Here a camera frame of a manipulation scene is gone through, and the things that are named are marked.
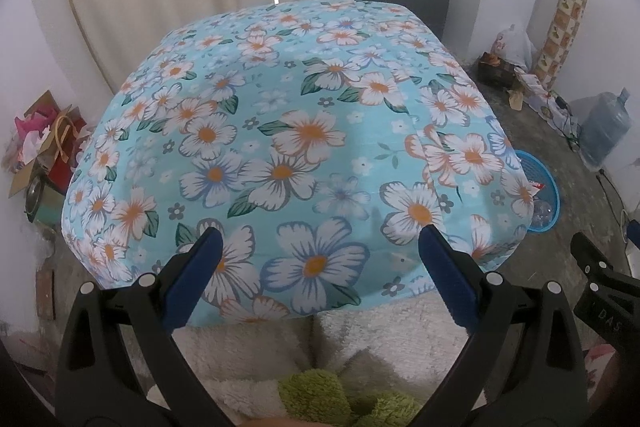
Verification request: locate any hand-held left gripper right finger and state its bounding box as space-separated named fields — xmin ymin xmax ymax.
xmin=415 ymin=224 xmax=588 ymax=427

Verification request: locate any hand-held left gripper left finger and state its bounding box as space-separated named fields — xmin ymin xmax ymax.
xmin=54 ymin=227 xmax=236 ymax=427

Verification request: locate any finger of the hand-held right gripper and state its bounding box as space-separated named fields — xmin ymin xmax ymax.
xmin=570 ymin=231 xmax=614 ymax=281

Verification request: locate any blue plastic basket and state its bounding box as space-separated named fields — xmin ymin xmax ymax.
xmin=512 ymin=149 xmax=562 ymax=235

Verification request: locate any white fluffy garment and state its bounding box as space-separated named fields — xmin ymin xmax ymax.
xmin=177 ymin=292 xmax=481 ymax=427

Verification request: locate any large blue water jug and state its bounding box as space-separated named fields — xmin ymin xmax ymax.
xmin=579 ymin=88 xmax=632 ymax=170

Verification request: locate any printed cloth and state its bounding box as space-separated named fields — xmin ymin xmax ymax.
xmin=517 ymin=72 xmax=581 ymax=138

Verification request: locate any green fluffy cloth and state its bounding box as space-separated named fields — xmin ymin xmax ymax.
xmin=277 ymin=369 xmax=423 ymax=427

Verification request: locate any red gift bag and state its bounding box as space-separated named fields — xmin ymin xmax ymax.
xmin=47 ymin=107 xmax=88 ymax=195

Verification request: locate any floral blue tablecloth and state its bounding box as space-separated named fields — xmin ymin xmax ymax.
xmin=61 ymin=0 xmax=533 ymax=328

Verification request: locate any round metal lid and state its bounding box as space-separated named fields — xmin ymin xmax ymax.
xmin=25 ymin=177 xmax=48 ymax=223

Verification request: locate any open cardboard box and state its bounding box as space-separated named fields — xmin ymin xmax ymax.
xmin=7 ymin=89 xmax=91 ymax=228

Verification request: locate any dark basket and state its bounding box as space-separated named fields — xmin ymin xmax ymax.
xmin=477 ymin=51 xmax=521 ymax=88

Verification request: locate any white plastic bag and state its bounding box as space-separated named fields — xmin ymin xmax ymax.
xmin=492 ymin=24 xmax=537 ymax=72

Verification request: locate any pink crumpled paper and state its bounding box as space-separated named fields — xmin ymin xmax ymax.
xmin=14 ymin=104 xmax=56 ymax=158

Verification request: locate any tall patterned box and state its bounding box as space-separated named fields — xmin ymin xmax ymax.
xmin=531 ymin=0 xmax=591 ymax=88

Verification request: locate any grey cabinet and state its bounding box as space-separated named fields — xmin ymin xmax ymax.
xmin=331 ymin=0 xmax=452 ymax=40

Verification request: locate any black cable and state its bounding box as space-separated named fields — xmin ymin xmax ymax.
xmin=597 ymin=169 xmax=631 ymax=228

